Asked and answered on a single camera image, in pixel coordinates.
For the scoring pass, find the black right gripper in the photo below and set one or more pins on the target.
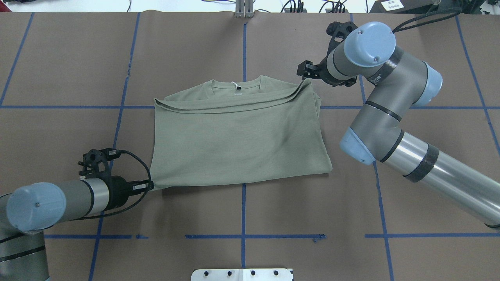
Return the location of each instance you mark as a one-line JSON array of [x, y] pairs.
[[324, 72]]

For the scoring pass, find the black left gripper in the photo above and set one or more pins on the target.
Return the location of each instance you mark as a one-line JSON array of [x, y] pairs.
[[117, 191]]

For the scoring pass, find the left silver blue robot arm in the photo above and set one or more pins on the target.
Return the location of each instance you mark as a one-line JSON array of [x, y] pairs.
[[28, 211]]

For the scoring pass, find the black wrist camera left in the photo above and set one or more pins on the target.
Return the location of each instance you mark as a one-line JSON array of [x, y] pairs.
[[95, 163]]

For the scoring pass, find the aluminium frame post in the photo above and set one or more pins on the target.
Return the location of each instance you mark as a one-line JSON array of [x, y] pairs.
[[244, 8]]

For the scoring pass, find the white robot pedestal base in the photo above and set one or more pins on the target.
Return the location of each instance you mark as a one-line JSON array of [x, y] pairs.
[[255, 274]]

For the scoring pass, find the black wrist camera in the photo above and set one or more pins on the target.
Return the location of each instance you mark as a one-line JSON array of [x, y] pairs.
[[339, 32], [95, 163]]

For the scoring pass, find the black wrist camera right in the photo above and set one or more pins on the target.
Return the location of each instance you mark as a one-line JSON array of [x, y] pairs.
[[339, 32]]

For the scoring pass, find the olive green long-sleeve shirt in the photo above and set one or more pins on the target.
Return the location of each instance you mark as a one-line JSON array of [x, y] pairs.
[[223, 133]]

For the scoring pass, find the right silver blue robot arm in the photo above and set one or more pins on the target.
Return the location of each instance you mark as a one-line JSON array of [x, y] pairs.
[[402, 83]]

